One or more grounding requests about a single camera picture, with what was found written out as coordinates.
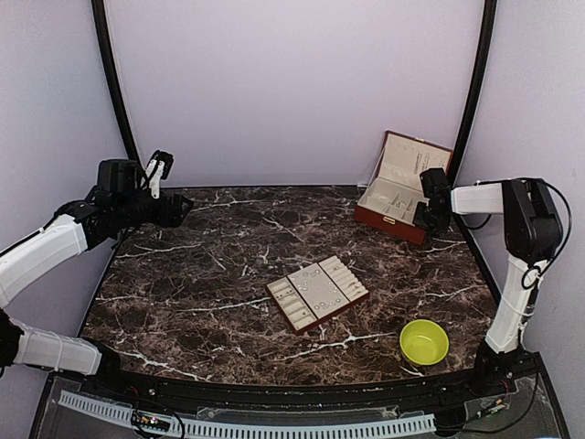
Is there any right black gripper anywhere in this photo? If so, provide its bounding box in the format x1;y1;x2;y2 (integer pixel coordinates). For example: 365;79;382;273
414;201;452;234

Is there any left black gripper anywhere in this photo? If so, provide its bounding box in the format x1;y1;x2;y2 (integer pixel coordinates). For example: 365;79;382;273
114;187;193;229

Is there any red jewelry box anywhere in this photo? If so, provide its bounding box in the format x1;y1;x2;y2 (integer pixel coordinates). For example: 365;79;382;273
354;131;452;244

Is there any red jewelry tray insert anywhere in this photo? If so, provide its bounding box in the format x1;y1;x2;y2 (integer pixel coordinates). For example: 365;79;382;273
266;255;369;335

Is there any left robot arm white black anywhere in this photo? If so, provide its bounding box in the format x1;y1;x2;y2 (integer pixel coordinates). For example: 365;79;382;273
1;151;193;399

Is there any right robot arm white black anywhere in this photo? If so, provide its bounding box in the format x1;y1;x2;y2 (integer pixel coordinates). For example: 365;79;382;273
413;168;572;397

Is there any lime green bowl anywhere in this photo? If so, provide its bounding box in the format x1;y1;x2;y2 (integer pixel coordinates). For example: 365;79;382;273
399;319;450;366

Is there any white slotted cable duct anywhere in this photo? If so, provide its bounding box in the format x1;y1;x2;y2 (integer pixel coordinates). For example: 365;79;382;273
58;391;436;438

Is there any left black frame post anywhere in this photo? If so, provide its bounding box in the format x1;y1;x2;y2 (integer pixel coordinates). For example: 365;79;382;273
90;0;142;164

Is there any black frame post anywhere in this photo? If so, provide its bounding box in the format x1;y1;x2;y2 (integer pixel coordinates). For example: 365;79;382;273
450;0;498;188
90;0;142;164

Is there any right black frame post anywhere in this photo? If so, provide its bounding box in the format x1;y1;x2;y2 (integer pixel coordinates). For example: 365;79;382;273
450;0;498;188

